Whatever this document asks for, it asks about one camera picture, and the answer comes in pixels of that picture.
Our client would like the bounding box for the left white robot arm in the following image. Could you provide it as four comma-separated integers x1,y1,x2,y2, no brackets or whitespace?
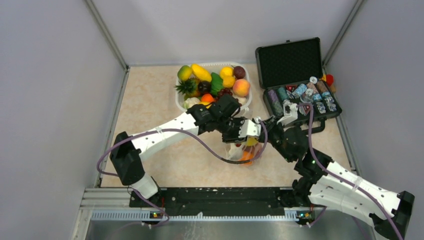
109,94,268,207

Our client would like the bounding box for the peach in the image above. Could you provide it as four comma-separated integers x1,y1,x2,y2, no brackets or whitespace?
232,78,251,97

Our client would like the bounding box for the white cauliflower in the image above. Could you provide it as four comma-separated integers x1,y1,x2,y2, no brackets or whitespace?
182,97,201,110

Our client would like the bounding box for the green leafy vegetable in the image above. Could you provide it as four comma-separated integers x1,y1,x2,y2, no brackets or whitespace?
210,72,224,96

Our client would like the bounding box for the white plastic fruit basket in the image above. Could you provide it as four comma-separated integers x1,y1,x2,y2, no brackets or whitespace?
175,61,253,115

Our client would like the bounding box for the white peeled banana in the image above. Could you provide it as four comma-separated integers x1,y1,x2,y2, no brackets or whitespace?
226,143,245,161

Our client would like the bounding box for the green yellow mango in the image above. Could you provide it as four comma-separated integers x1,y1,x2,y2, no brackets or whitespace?
177,65,193,81

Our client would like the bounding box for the green pineapple crown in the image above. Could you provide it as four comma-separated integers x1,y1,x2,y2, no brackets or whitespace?
174,78,200,98

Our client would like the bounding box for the small orange tangerine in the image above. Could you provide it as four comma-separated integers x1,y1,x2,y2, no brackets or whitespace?
200,93,215,105

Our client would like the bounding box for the dark purple plum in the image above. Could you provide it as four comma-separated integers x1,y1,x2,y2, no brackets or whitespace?
197,80,212,95

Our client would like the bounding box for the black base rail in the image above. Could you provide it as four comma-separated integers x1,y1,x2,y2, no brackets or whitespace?
129,187,316,225

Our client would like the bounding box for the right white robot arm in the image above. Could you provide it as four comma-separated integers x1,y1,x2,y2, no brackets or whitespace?
260,117,415,240

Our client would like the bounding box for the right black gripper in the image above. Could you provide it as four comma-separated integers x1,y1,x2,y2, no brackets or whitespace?
255,115,294,163

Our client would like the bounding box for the yellow wrinkled fruit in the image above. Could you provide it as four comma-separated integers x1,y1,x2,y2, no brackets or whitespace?
222,75,237,89

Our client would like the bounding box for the purple grape bunch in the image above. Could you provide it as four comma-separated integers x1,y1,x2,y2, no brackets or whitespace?
215,88,237,100

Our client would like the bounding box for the dark purple passion fruit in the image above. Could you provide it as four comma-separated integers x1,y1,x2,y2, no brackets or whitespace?
233,66,246,80

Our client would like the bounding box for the black poker chip case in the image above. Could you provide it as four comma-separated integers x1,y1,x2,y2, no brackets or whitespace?
255,37,342,133

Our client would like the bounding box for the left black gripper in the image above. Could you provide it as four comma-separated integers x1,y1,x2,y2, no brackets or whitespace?
216,116,250,144

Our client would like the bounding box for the orange persimmon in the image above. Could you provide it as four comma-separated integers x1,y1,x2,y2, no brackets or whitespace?
239,151,256,166

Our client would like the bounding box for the clear zip top bag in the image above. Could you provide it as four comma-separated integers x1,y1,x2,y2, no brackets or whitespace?
225,114,264,167

